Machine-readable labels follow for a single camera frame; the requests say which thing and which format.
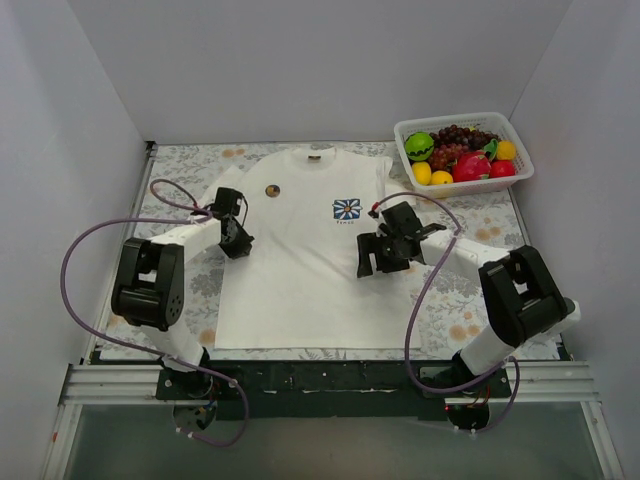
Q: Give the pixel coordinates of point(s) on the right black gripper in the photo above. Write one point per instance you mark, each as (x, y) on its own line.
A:
(375, 253)

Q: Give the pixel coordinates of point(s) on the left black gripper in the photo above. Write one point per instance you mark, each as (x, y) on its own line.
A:
(238, 242)

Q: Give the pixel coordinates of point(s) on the small round brooch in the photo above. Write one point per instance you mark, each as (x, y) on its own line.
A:
(272, 191)

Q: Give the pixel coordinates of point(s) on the white t-shirt with daisy print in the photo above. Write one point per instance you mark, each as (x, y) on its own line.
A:
(298, 287)

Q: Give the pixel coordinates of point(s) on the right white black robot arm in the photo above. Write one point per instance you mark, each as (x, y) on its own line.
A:
(522, 301)

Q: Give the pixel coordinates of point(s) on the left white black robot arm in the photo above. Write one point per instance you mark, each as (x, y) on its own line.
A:
(149, 290)

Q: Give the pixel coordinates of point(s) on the yellow toy lemon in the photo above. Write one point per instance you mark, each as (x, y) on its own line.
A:
(441, 177)
(422, 172)

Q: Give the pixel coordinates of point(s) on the green toy watermelon ball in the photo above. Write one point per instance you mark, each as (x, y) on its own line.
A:
(419, 146)

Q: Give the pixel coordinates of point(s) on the white plastic fruit basket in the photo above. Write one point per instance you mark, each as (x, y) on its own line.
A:
(486, 121)

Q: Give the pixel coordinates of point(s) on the pink toy dragon fruit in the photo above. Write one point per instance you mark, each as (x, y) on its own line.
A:
(471, 166)

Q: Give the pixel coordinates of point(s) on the dark red toy grapes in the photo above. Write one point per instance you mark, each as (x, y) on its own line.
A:
(451, 142)

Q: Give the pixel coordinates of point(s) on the red toy apple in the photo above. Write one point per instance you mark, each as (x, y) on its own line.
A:
(502, 168)

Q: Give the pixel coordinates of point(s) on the yellow orange toy fruit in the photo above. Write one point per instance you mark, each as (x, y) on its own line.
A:
(506, 151)

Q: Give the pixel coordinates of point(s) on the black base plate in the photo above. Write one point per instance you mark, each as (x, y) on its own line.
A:
(305, 389)

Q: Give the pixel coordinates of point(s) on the aluminium frame rail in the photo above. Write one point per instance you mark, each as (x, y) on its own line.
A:
(110, 385)

